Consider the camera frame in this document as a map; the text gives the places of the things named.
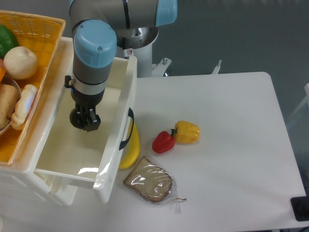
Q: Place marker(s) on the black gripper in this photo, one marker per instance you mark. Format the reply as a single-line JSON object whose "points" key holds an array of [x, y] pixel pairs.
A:
{"points": [[87, 104]]}

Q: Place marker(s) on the dark purple mangosteen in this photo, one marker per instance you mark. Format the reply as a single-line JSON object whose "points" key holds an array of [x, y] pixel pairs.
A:
{"points": [[77, 118]]}

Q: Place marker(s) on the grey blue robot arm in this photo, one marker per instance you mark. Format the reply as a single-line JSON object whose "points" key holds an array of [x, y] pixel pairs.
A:
{"points": [[94, 24]]}

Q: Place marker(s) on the white upper drawer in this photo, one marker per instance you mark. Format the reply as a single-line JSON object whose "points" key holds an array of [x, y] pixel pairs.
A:
{"points": [[91, 159]]}

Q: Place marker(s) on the white drawer cabinet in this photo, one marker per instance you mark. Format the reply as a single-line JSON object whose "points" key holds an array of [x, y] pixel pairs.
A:
{"points": [[21, 179]]}

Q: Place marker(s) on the yellow banana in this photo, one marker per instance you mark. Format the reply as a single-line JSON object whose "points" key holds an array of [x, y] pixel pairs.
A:
{"points": [[133, 150]]}

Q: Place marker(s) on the red bell pepper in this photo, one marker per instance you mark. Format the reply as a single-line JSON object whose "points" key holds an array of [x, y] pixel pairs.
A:
{"points": [[163, 142]]}

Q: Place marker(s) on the bagged bread slice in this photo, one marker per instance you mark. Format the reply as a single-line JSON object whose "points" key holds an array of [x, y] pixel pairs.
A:
{"points": [[153, 184]]}

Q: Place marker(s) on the tan potato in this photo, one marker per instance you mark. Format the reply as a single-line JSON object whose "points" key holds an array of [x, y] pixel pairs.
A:
{"points": [[9, 96]]}

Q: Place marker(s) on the yellow bell pepper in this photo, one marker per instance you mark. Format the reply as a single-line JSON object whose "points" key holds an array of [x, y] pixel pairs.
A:
{"points": [[185, 132]]}

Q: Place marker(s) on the white round bun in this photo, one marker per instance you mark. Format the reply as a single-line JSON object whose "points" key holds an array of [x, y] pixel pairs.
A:
{"points": [[20, 63]]}

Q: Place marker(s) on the orange wicker basket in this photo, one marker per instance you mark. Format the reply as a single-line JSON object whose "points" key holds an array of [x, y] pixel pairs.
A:
{"points": [[41, 35]]}

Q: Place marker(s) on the green pepper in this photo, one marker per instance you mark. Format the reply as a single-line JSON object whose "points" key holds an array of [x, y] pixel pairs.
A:
{"points": [[8, 41]]}

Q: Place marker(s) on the black device at edge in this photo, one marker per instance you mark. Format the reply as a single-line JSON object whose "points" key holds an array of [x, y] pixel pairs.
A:
{"points": [[300, 206]]}

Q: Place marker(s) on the dark drawer handle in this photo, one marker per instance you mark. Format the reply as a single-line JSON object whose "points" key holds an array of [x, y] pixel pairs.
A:
{"points": [[128, 129]]}

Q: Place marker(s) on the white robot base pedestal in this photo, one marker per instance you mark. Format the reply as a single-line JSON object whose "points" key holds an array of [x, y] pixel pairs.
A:
{"points": [[139, 43]]}

